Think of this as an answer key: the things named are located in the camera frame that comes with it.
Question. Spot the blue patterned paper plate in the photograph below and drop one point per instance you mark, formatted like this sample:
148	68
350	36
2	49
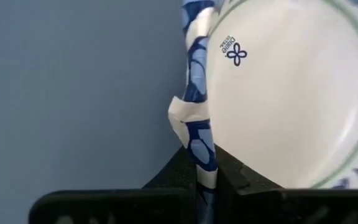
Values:
291	93

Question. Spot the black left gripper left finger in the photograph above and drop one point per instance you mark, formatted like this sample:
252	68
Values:
154	205

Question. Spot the blue table mat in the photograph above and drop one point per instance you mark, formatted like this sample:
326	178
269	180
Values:
73	93

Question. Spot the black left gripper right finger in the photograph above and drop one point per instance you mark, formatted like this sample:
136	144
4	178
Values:
259	207

